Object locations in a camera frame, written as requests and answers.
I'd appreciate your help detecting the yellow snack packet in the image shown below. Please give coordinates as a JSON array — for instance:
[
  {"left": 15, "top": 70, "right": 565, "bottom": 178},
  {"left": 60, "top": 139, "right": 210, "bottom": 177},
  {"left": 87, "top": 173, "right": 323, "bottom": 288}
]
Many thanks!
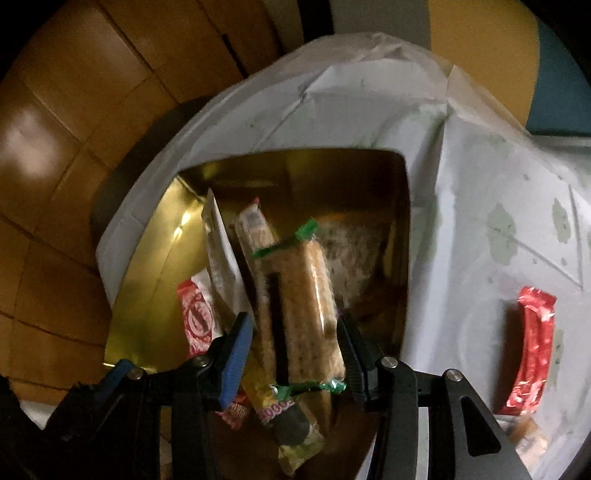
[{"left": 240, "top": 367, "right": 326, "bottom": 477}]

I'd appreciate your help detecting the white floral bed sheet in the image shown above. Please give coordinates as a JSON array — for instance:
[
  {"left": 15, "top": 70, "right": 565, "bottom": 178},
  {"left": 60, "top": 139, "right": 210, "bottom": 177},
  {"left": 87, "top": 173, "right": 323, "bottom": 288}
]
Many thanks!
[{"left": 95, "top": 31, "right": 591, "bottom": 480}]

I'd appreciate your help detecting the grey yellow blue headboard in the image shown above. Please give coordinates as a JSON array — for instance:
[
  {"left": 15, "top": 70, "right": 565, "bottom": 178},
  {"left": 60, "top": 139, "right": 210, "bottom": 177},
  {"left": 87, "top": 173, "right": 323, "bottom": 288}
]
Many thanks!
[{"left": 261, "top": 0, "right": 591, "bottom": 137}]

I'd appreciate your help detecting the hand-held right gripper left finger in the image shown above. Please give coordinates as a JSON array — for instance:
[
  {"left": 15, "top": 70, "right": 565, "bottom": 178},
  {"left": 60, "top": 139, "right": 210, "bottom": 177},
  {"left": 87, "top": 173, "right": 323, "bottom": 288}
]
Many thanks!
[{"left": 85, "top": 313, "right": 256, "bottom": 480}]

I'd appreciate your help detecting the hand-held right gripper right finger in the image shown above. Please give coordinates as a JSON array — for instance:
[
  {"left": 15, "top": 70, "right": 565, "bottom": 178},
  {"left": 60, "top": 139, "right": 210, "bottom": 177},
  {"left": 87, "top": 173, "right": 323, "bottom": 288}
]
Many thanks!
[{"left": 336, "top": 315, "right": 533, "bottom": 480}]

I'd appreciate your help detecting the small red snack packet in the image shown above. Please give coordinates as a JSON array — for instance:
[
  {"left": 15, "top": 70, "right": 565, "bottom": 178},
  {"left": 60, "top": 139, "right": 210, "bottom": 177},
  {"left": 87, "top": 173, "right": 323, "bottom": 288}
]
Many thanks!
[{"left": 218, "top": 398, "right": 252, "bottom": 431}]

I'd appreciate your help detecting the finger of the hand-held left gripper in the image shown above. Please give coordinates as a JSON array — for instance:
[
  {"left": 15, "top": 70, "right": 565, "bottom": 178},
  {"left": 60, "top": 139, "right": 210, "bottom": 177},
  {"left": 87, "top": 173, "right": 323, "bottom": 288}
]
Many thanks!
[{"left": 95, "top": 359, "right": 139, "bottom": 404}]

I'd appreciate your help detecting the cracker pack with green ends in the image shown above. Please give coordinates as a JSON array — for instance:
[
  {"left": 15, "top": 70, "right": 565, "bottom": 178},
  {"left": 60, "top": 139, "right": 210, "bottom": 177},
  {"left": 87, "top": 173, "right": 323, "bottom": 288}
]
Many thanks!
[{"left": 250, "top": 219, "right": 348, "bottom": 395}]

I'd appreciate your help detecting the orange cracker packet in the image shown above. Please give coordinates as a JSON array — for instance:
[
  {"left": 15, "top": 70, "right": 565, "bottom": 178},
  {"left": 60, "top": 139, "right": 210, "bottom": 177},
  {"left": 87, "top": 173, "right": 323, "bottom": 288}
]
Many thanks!
[{"left": 505, "top": 414, "right": 552, "bottom": 464}]

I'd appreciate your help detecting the plain red snack packet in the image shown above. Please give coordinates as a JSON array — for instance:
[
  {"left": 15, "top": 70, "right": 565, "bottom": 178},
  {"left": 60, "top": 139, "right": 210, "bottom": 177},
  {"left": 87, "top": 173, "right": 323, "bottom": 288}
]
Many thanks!
[{"left": 496, "top": 285, "right": 558, "bottom": 417}]

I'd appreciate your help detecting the red white patterned snack packet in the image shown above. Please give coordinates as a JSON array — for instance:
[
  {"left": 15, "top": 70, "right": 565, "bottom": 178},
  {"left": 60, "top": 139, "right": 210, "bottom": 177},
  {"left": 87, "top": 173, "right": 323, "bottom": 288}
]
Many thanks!
[{"left": 176, "top": 271, "right": 225, "bottom": 358}]

